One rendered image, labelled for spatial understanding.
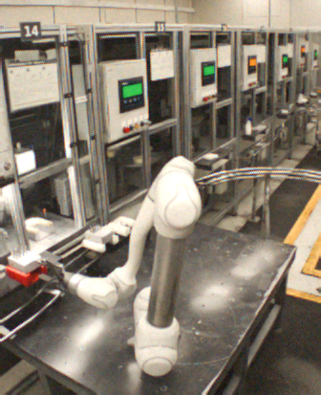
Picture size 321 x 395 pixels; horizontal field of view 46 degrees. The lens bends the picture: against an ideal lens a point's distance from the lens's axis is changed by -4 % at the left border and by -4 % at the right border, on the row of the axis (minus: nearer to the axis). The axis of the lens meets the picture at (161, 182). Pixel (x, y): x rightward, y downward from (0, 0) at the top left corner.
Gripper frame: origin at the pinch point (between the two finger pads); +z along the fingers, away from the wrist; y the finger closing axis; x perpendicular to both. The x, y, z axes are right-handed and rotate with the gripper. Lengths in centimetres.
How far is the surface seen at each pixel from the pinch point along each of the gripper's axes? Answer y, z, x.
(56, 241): -7.6, 25.0, -31.2
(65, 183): 15, 41, -57
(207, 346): -31, -71, -24
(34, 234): -3.2, 34.8, -24.6
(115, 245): -16, 4, -55
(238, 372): -71, -76, -51
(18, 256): 2.6, 14.7, 1.5
